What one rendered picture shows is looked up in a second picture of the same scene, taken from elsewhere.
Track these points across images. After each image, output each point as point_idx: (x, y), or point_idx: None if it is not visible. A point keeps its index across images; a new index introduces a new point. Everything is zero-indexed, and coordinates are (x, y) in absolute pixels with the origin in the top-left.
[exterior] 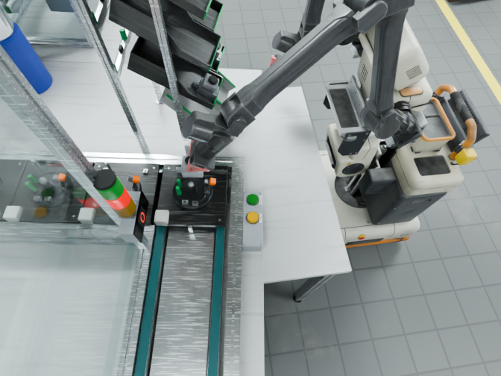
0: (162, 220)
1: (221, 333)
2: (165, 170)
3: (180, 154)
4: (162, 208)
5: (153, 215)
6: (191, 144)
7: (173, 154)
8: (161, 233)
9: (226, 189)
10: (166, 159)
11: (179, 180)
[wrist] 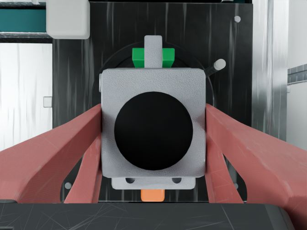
0: (49, 18)
1: None
2: (229, 11)
3: (300, 51)
4: (100, 15)
5: (102, 0)
6: (253, 229)
7: (297, 32)
8: (36, 24)
9: (168, 200)
10: (272, 9)
11: (165, 58)
